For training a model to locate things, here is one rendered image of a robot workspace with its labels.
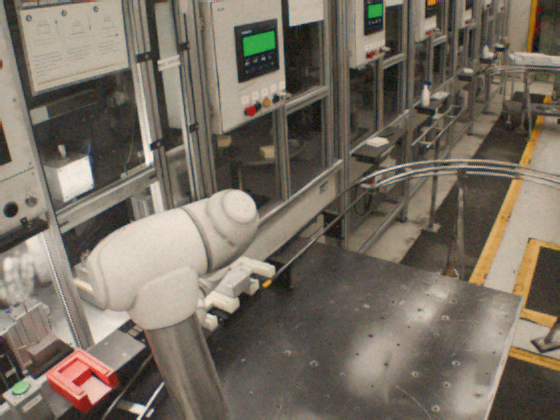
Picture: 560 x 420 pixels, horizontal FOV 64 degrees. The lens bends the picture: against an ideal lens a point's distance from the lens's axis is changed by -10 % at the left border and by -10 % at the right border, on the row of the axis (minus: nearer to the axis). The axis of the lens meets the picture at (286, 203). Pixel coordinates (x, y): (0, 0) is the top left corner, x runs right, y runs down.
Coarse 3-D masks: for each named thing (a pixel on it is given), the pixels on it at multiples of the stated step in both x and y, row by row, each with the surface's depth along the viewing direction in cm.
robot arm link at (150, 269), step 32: (160, 224) 80; (192, 224) 83; (96, 256) 76; (128, 256) 76; (160, 256) 78; (192, 256) 81; (96, 288) 77; (128, 288) 75; (160, 288) 78; (192, 288) 82; (160, 320) 79; (192, 320) 84; (160, 352) 83; (192, 352) 84; (192, 384) 84; (192, 416) 85; (224, 416) 88
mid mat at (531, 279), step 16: (528, 240) 341; (528, 256) 322; (544, 256) 320; (528, 272) 305; (544, 272) 303; (528, 288) 290; (544, 288) 288; (528, 304) 276; (544, 304) 274; (528, 320) 264; (544, 320) 262
